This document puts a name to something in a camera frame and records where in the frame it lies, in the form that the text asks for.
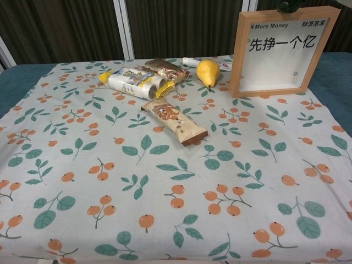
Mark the leaf and orange print tablecloth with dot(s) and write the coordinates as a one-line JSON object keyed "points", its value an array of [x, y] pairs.
{"points": [[165, 192]]}

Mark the wooden framed box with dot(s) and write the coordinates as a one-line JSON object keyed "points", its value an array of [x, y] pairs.
{"points": [[275, 71]]}

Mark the gold snack packet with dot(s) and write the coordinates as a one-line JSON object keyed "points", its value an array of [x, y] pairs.
{"points": [[173, 72]]}

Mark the white bag rolls pack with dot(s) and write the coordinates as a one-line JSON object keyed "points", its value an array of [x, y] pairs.
{"points": [[129, 82]]}

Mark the dark folding screen white frame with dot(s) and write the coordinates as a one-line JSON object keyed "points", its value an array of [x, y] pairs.
{"points": [[68, 27]]}

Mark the beige nut bar packet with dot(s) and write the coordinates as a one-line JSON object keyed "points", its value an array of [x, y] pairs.
{"points": [[176, 121]]}

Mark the white toothpaste tube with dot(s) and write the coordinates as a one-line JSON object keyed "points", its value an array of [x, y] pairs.
{"points": [[189, 61]]}

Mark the teal table cover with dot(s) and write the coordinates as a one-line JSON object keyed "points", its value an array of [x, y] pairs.
{"points": [[16, 79]]}

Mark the yellow pear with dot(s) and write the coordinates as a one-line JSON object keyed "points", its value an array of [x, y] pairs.
{"points": [[208, 72]]}

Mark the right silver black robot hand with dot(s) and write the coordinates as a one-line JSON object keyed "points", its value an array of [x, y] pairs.
{"points": [[287, 5]]}

